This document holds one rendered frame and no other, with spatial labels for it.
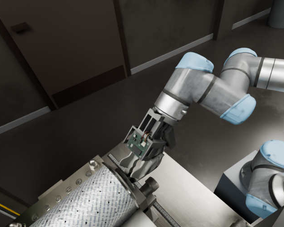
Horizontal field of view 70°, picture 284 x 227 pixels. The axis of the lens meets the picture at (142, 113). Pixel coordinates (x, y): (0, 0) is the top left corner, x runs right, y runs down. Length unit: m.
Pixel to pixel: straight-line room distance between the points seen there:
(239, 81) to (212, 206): 0.55
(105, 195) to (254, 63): 0.47
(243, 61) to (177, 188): 0.57
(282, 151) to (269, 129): 1.59
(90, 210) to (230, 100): 0.38
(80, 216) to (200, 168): 1.58
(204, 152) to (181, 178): 1.14
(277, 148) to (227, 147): 1.33
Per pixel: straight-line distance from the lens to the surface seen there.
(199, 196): 0.91
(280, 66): 0.57
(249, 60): 0.57
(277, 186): 0.71
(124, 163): 0.54
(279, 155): 0.80
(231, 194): 1.05
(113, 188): 0.49
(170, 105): 0.46
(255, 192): 0.75
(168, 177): 0.93
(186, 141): 2.09
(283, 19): 4.04
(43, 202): 0.87
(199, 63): 0.46
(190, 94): 0.47
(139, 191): 0.59
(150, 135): 0.48
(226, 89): 0.47
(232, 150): 2.12
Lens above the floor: 1.75
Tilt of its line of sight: 49 degrees down
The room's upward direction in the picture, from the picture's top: 8 degrees counter-clockwise
